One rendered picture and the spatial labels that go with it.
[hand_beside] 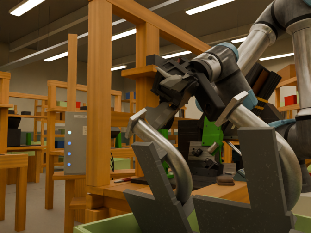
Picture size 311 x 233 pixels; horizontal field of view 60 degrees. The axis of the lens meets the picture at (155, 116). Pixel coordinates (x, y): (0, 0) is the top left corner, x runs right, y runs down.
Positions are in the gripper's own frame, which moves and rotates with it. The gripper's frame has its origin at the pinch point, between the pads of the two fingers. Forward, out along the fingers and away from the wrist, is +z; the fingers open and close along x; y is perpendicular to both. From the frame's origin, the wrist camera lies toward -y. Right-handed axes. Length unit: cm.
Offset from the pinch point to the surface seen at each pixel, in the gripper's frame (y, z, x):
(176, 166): -10.1, 5.4, -0.4
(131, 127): 0.4, 5.8, 0.3
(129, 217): -7.2, 8.7, -22.3
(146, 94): 47, -76, -74
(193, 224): -19.4, -7.4, -33.5
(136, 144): -3.3, 8.8, 1.7
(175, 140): 145, -486, -577
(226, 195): -24, -39, -55
